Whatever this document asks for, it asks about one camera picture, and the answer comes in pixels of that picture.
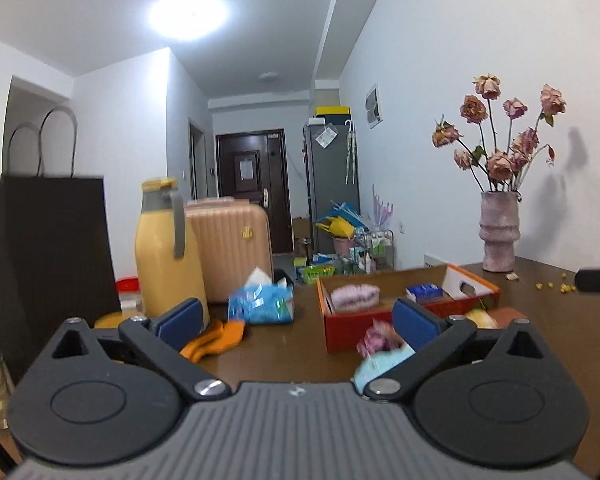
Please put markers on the bunch of dried roses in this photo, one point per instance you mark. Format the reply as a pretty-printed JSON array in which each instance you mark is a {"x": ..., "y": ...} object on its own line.
[{"x": 500, "y": 165}]

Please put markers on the grey refrigerator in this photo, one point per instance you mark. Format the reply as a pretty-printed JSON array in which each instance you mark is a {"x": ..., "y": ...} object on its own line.
[{"x": 330, "y": 180}]

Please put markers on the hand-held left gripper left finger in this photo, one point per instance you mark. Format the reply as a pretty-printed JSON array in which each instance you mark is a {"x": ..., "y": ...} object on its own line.
[{"x": 180, "y": 321}]

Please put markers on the white wall panel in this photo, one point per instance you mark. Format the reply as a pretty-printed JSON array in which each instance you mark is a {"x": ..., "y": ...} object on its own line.
[{"x": 374, "y": 105}]

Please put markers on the pink ceramic vase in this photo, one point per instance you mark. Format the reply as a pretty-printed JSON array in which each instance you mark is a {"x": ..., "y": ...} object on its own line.
[{"x": 500, "y": 230}]

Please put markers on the pink ribbed suitcase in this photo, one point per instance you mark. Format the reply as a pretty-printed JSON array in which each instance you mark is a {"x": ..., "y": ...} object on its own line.
[{"x": 230, "y": 250}]

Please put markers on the yellow flat box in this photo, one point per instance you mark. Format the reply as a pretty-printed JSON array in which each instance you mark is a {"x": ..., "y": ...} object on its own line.
[{"x": 332, "y": 110}]

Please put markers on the dark brown entrance door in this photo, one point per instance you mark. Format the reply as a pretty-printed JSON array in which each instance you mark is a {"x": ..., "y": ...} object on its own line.
[{"x": 250, "y": 160}]

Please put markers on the pink bucket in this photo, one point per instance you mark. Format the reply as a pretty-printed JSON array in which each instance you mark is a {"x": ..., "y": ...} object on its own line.
[{"x": 343, "y": 246}]

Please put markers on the small blue carton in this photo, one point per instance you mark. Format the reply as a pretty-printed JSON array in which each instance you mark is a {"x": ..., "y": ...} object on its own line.
[{"x": 425, "y": 292}]

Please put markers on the blue tissue pack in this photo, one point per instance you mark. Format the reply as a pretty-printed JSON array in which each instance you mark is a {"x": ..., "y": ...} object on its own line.
[{"x": 260, "y": 305}]

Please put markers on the jar with red lid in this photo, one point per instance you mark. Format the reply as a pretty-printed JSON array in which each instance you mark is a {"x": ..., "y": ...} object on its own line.
[{"x": 129, "y": 292}]

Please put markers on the brown cardboard carton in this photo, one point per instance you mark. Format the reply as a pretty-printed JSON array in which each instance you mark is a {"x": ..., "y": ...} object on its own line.
[{"x": 302, "y": 235}]

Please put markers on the yellow thermos bottle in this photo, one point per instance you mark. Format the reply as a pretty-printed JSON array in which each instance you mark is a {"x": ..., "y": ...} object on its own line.
[{"x": 160, "y": 270}]

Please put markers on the yellow round lid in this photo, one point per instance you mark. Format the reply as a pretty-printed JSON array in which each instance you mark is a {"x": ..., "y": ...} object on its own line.
[{"x": 111, "y": 319}]

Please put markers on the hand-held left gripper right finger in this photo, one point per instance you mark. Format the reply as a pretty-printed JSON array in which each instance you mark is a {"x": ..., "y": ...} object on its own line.
[{"x": 415, "y": 325}]

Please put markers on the scattered yellow petals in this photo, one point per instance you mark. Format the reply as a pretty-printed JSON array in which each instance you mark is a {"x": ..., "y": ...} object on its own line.
[{"x": 562, "y": 288}]

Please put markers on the pink cloth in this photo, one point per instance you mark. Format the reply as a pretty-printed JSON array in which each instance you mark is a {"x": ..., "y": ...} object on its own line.
[{"x": 377, "y": 337}]

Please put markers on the round ceiling lamp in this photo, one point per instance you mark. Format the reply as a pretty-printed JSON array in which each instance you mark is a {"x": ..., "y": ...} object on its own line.
[{"x": 187, "y": 14}]

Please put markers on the black paper bag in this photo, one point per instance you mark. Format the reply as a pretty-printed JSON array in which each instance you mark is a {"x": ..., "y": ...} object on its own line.
[{"x": 45, "y": 260}]

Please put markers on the red cardboard box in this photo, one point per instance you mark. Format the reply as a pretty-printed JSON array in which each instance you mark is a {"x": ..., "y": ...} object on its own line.
[{"x": 350, "y": 331}]

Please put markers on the orange cloth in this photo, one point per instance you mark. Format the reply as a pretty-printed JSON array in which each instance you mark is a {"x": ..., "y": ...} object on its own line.
[{"x": 220, "y": 337}]

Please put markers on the pile of yellow blue bags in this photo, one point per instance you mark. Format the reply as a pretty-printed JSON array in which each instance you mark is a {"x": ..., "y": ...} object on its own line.
[{"x": 340, "y": 222}]

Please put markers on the yellow plush item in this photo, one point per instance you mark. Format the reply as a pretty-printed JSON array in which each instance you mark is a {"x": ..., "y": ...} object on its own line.
[{"x": 480, "y": 319}]

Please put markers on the purple fuzzy cloth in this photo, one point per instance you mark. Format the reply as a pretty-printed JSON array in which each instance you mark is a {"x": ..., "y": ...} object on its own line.
[{"x": 355, "y": 297}]

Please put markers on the hanging folded umbrella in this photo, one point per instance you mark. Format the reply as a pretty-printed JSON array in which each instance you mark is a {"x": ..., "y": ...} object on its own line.
[{"x": 350, "y": 152}]

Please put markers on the metal trolley cart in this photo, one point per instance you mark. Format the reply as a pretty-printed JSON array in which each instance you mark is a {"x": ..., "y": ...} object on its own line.
[{"x": 377, "y": 247}]

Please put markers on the green plastic basket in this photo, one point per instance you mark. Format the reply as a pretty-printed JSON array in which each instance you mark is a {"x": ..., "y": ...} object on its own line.
[{"x": 317, "y": 274}]

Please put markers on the purple decorative plant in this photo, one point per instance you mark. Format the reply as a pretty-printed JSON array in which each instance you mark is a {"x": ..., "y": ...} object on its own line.
[{"x": 382, "y": 210}]

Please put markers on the light teal soft item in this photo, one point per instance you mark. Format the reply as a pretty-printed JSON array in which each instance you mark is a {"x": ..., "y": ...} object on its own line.
[{"x": 375, "y": 369}]

